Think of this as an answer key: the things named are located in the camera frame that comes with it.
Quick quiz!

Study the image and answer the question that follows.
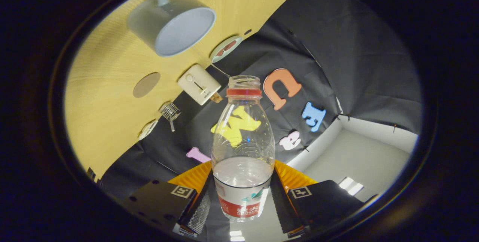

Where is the pale green plate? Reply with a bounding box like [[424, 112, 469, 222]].
[[210, 35, 244, 63]]

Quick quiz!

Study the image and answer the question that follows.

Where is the white divided dish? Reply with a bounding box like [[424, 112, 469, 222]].
[[138, 120, 159, 141]]

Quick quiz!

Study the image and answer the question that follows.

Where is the metal wire basket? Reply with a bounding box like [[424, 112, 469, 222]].
[[160, 102, 181, 122]]

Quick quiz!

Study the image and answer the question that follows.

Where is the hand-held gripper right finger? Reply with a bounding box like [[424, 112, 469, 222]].
[[270, 160, 378, 237]]

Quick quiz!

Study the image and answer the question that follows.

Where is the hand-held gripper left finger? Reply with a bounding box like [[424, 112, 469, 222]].
[[125, 160, 214, 237]]

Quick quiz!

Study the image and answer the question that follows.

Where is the round brown coaster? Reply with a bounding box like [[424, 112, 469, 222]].
[[133, 72, 161, 98]]

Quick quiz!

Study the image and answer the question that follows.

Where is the wooden table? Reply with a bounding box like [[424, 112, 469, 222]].
[[64, 0, 318, 179]]

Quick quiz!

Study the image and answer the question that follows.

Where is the clear plastic juice bottle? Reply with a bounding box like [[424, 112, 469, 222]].
[[211, 75, 276, 222]]

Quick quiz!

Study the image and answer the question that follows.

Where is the large ceiling light panel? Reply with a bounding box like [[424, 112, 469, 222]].
[[339, 177, 364, 196]]

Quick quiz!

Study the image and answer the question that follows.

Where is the white cup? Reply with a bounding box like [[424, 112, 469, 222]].
[[127, 0, 217, 57]]

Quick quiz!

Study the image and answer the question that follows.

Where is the white toaster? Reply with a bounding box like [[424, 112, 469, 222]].
[[177, 64, 222, 106]]

